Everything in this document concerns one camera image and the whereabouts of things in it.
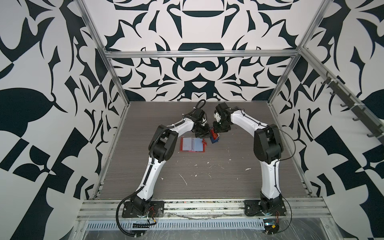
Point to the white slotted cable duct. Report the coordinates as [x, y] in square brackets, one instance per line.
[217, 224]

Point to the wall hook rack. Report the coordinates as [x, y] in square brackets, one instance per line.
[360, 110]

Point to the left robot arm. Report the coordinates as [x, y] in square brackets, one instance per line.
[161, 149]

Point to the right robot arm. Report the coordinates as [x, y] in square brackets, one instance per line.
[267, 147]

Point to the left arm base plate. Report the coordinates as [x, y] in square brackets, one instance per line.
[152, 209]

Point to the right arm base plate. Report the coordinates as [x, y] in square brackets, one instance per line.
[264, 208]

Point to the green circuit board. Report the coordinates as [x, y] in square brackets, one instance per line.
[271, 226]

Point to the blue card stand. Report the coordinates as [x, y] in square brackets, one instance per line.
[214, 140]

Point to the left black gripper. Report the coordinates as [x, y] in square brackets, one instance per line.
[206, 134]

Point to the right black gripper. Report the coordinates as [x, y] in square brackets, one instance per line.
[215, 125]

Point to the red credit card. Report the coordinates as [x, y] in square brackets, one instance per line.
[213, 133]

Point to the red leather card holder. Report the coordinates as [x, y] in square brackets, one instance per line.
[196, 145]

